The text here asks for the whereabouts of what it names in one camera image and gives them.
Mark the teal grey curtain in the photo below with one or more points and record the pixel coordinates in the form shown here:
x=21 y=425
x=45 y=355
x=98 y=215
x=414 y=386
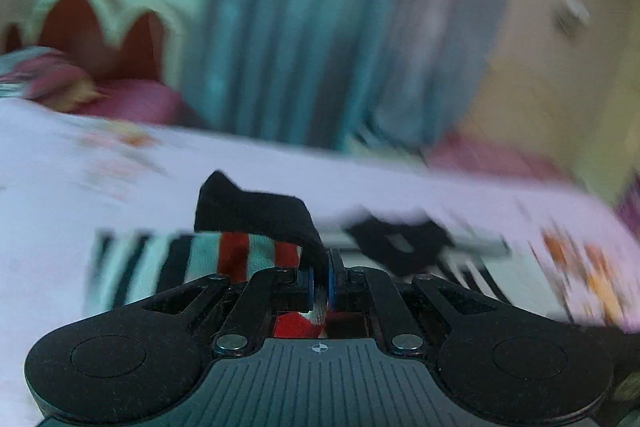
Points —
x=320 y=22

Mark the pink satin pillow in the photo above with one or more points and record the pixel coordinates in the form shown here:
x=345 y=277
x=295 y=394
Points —
x=495 y=159

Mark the plain purple pillow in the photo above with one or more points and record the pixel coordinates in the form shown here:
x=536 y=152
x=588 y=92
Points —
x=140 y=102

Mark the floral bedsheet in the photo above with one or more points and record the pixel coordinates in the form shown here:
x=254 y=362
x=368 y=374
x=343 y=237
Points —
x=45 y=187

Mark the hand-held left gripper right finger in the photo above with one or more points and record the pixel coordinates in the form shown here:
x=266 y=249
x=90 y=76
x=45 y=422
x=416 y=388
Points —
x=334 y=279

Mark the purple patterned pillow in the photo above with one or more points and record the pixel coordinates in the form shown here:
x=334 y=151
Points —
x=47 y=77

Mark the white wall switch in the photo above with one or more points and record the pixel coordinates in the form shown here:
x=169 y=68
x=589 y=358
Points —
x=574 y=14

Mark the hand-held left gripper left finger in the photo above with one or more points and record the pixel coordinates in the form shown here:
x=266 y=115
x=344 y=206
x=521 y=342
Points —
x=307 y=288

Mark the red cream scalloped headboard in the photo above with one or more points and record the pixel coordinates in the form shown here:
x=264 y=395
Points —
x=80 y=24

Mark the white red black striped sweater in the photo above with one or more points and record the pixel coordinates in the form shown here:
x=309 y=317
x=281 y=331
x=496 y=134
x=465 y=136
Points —
x=240 y=252

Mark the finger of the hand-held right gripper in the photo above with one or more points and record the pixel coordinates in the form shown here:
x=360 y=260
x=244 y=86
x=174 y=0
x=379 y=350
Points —
x=400 y=243

